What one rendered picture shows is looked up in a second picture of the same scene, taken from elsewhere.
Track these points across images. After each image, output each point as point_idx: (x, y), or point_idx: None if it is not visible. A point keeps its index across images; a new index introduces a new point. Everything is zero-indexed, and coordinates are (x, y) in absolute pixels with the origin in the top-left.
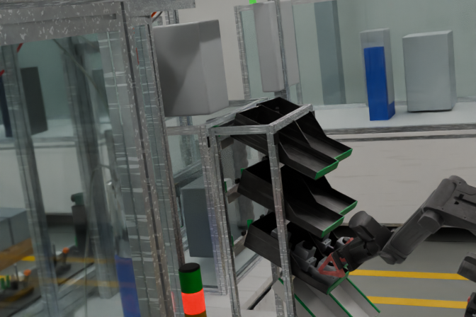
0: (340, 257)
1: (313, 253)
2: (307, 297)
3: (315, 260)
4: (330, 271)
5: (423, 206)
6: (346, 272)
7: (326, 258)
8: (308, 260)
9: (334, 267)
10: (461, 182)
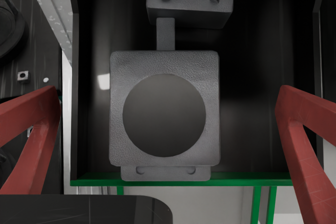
0: (297, 129)
1: None
2: None
3: (214, 12)
4: (23, 178)
5: None
6: (287, 183)
7: (186, 67)
8: None
9: (144, 159)
10: None
